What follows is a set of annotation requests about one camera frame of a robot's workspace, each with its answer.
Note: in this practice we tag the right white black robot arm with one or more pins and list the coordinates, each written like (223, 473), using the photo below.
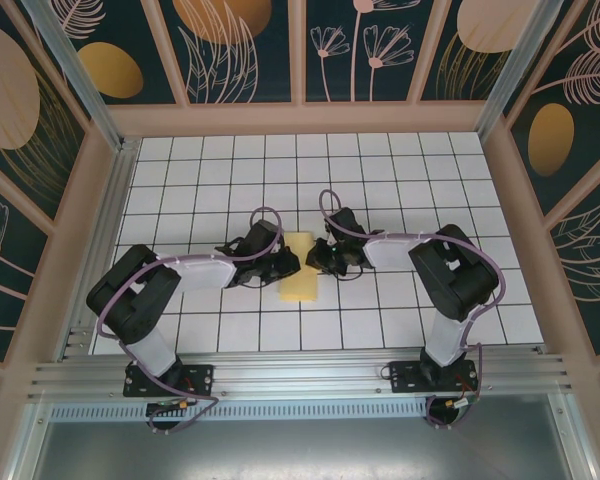
(390, 252)

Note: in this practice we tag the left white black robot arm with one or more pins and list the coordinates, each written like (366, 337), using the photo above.
(205, 272)

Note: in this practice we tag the grey metal sheet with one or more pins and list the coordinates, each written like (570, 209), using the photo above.
(300, 450)

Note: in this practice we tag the pink disc gold lines panel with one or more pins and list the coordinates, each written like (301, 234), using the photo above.
(10, 90)
(480, 30)

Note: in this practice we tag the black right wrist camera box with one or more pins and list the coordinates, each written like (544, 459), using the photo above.
(317, 255)

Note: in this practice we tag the wide aluminium mounting rail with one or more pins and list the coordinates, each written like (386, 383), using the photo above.
(300, 375)

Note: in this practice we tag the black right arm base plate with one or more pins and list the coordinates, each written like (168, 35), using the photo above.
(405, 377)

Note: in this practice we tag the aluminium side rail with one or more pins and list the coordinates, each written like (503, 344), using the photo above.
(116, 200)

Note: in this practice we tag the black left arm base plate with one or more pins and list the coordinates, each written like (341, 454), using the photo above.
(200, 380)

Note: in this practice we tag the orange disc leaf wall panel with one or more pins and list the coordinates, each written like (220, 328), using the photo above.
(220, 50)

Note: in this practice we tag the pink flowers wall panel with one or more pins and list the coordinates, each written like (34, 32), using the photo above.
(360, 60)

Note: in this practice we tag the aluminium frame post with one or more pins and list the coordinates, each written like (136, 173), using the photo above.
(515, 70)
(87, 85)

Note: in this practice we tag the gold oval feather wall panel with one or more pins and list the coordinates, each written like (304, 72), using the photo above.
(550, 140)

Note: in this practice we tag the pink leaves wall panel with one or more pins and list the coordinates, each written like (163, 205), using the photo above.
(590, 260)

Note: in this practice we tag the single flower wall panel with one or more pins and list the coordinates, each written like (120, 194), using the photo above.
(5, 260)

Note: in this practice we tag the aluminium frame side bar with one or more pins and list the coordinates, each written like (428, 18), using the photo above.
(577, 440)
(30, 445)

